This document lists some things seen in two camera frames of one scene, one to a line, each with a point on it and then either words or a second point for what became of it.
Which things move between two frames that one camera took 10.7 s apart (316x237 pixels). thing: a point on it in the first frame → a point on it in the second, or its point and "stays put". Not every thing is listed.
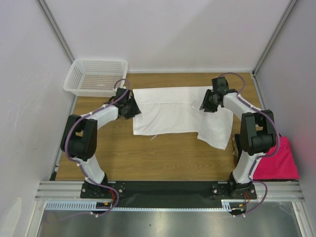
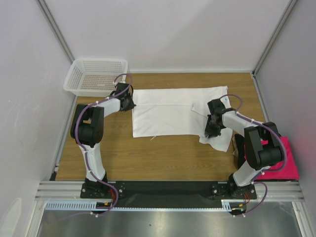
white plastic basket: [96, 77] stays put
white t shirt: [177, 110] stays put
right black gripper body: [208, 101] → [211, 127]
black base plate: [167, 194] stays put
